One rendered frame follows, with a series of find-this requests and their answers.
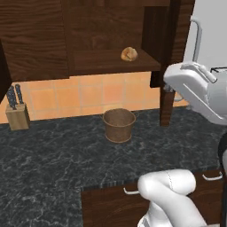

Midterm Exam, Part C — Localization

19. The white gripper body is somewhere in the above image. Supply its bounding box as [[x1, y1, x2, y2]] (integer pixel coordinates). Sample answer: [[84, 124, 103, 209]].
[[163, 61, 227, 126]]

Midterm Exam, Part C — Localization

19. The dark wood cabinet door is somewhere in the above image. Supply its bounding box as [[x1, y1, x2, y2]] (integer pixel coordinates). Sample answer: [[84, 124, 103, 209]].
[[0, 39, 13, 104], [149, 0, 197, 128], [0, 0, 71, 83]]

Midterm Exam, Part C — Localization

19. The round brown bread roll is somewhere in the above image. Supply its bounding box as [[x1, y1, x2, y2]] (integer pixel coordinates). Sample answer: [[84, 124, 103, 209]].
[[120, 46, 139, 62]]

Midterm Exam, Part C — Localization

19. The brown woven basket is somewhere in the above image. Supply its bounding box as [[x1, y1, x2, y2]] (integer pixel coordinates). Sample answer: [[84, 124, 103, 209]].
[[101, 107, 140, 145]]

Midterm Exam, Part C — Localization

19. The dark wood cabinet body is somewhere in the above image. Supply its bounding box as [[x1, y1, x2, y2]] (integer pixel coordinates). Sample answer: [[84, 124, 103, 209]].
[[60, 0, 167, 79]]

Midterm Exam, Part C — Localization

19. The dark wood drawer front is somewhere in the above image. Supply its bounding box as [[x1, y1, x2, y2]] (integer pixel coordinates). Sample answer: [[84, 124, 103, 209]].
[[81, 176, 154, 227], [189, 169, 224, 225]]

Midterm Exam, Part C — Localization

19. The wooden knife block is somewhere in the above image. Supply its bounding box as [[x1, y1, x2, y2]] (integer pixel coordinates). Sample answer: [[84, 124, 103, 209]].
[[4, 102, 31, 131]]

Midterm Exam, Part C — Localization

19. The silver cabinet door handle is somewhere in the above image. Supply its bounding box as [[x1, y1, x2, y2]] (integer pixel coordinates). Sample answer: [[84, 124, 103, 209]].
[[173, 16, 204, 103]]

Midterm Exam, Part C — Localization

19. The silver drawer handle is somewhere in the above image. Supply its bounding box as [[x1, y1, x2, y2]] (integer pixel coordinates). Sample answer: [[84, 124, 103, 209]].
[[122, 186, 140, 196], [201, 171, 223, 182]]

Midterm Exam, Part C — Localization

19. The black handled knife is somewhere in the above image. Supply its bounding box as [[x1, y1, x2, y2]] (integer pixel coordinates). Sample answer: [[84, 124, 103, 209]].
[[14, 83, 25, 106], [10, 85, 19, 109], [5, 88, 14, 111]]

